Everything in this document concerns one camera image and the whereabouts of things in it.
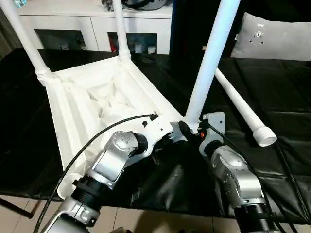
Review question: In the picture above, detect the white plastic table leg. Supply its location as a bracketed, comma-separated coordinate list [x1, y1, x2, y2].
[183, 0, 242, 131]
[214, 67, 278, 148]
[112, 0, 132, 63]
[0, 0, 53, 85]

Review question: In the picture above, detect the white plastic table top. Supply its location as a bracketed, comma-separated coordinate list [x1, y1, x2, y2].
[36, 56, 186, 201]

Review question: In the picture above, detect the black work mat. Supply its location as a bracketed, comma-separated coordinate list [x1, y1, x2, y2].
[0, 47, 311, 224]

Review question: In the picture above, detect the black sofa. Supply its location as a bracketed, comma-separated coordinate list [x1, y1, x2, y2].
[170, 0, 311, 59]

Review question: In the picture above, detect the grey cushion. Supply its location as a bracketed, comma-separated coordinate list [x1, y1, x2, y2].
[229, 12, 311, 62]

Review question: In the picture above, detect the black tangled clutter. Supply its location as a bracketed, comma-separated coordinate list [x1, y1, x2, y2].
[100, 0, 115, 12]

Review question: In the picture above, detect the white sideboard cabinet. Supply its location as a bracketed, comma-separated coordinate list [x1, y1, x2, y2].
[14, 0, 173, 56]

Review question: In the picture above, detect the black metal floor strut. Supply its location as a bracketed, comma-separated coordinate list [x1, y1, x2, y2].
[0, 197, 34, 219]

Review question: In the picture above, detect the grey brown curtain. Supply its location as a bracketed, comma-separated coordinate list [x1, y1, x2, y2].
[0, 8, 24, 62]

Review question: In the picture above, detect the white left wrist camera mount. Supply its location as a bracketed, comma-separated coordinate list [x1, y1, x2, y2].
[138, 113, 175, 159]

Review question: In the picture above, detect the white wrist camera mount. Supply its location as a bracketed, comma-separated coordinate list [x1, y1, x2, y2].
[197, 112, 227, 156]
[138, 113, 175, 159]

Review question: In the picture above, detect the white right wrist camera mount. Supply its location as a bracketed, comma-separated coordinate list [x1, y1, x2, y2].
[197, 112, 227, 156]

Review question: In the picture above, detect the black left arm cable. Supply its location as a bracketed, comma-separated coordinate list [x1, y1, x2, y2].
[32, 112, 159, 233]

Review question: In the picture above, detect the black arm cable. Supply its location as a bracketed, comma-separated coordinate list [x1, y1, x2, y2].
[206, 122, 311, 233]
[32, 112, 159, 233]

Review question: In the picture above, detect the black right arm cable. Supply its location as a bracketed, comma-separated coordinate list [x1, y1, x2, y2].
[206, 122, 311, 233]

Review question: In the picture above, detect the grey helmet with black strap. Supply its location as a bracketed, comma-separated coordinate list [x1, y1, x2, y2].
[123, 0, 169, 11]

